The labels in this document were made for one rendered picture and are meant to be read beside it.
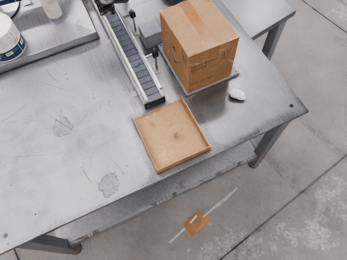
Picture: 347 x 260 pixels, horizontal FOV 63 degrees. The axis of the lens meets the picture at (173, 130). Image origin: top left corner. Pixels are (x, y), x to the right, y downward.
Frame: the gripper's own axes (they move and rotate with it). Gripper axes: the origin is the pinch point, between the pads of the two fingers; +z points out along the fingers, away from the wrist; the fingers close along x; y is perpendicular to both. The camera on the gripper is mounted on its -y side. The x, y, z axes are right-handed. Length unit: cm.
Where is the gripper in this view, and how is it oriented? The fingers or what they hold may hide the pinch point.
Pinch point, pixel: (111, 11)
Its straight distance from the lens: 170.6
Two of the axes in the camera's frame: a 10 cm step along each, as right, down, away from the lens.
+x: 3.8, 9.2, 0.9
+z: -1.8, -0.2, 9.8
